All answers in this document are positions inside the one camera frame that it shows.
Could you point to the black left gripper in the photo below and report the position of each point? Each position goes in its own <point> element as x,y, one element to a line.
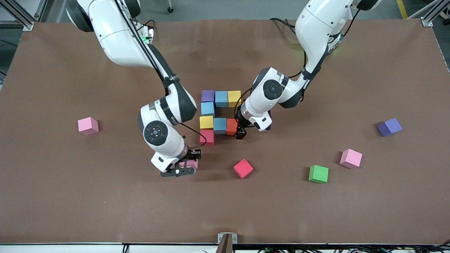
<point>241,132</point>

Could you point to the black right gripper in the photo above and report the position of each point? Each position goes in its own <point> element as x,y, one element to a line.
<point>192,153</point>

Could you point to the pink foam cube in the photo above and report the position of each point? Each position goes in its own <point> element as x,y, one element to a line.
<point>351,158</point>
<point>88,126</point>
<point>191,163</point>

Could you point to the orange foam cube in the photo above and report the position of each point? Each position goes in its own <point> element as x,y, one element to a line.
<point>232,126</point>

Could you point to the red foam cube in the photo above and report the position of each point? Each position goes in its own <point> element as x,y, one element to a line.
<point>208,138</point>
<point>243,168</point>

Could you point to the blue foam cube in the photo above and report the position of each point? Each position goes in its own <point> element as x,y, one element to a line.
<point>221,99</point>
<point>220,125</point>
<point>207,109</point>

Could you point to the yellow foam cube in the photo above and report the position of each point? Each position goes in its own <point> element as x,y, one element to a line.
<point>232,98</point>
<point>206,122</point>

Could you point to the purple foam cube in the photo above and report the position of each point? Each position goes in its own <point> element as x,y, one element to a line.
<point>389,127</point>
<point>207,96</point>

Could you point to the green foam cube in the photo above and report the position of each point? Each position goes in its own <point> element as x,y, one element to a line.
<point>318,174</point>

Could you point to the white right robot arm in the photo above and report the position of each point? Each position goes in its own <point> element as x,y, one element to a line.
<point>119,38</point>

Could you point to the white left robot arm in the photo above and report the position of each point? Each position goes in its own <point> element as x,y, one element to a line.
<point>316,28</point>

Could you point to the brown table cover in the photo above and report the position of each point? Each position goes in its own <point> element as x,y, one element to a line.
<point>211,211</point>

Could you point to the black caster wheel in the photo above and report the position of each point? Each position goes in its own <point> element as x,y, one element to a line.
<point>170,10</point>

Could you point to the grey metal table bracket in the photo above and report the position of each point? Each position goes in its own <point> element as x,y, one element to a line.
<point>227,242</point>

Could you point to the white table edge rail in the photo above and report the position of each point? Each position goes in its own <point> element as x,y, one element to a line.
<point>70,248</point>

